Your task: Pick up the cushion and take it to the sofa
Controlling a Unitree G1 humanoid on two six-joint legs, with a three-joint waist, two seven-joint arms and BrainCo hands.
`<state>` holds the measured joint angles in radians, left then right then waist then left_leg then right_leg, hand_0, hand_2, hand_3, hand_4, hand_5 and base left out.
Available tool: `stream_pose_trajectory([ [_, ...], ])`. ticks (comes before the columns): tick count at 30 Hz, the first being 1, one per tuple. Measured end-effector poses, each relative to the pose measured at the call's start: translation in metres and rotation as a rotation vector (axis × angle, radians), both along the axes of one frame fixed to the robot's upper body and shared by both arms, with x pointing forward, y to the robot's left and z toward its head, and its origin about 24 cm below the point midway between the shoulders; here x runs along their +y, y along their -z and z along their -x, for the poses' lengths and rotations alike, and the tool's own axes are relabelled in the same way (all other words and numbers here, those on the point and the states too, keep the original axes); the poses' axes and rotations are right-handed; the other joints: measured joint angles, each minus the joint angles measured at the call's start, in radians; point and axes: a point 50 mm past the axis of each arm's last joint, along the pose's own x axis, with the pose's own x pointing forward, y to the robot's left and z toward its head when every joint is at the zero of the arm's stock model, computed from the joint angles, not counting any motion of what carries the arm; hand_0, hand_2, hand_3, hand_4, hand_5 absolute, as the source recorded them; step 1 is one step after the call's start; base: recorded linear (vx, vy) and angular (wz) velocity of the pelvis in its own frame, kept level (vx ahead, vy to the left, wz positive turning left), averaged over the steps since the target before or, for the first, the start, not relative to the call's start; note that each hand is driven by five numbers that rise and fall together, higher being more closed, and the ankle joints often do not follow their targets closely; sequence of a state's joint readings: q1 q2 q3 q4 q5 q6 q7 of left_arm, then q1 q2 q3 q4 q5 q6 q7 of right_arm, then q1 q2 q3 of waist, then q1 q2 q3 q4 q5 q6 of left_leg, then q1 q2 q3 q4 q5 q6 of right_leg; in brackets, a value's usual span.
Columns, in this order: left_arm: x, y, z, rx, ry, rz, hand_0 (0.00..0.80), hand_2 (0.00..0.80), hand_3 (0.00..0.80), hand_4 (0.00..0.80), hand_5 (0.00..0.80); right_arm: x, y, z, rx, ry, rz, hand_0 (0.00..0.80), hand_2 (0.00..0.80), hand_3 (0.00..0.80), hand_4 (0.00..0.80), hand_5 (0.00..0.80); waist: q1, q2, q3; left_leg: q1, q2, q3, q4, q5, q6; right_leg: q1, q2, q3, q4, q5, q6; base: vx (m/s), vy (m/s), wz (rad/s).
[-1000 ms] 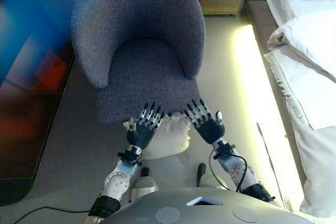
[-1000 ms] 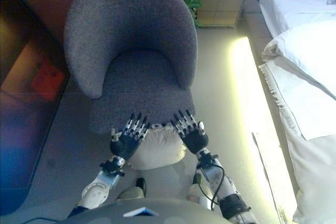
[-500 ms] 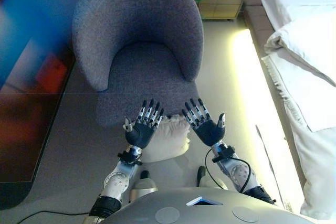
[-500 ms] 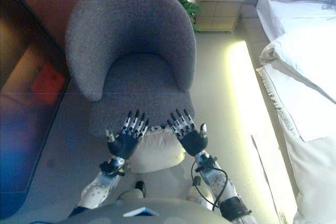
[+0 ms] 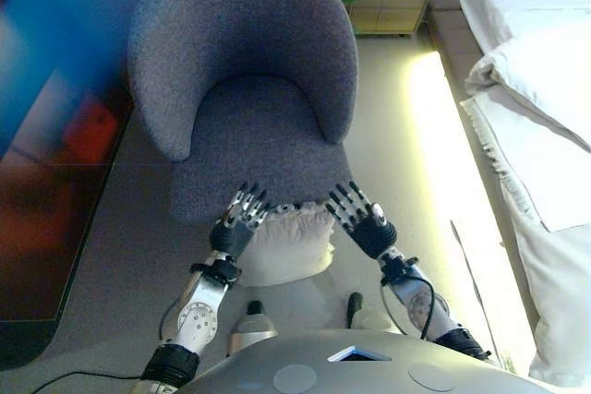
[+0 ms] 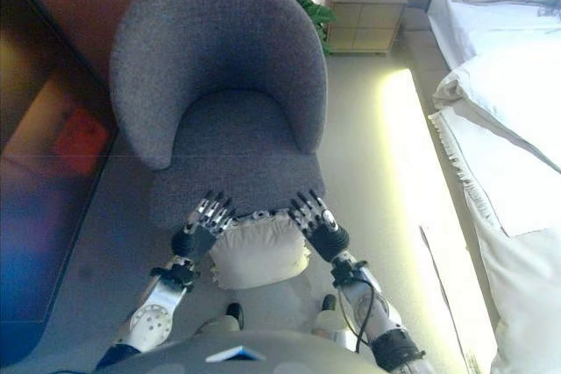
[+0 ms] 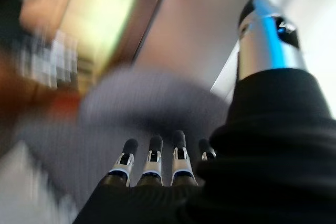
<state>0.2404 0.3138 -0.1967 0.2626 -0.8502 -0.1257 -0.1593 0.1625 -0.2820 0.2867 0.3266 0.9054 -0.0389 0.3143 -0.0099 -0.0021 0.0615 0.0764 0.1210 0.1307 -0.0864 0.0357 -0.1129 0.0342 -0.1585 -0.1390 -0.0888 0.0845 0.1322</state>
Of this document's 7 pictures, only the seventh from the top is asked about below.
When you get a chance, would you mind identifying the grey fabric armchair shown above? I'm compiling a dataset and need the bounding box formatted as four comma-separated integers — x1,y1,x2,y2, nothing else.
15,67,232,204

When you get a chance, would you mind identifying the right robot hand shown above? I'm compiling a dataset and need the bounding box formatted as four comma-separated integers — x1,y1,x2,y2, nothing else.
73,0,336,224

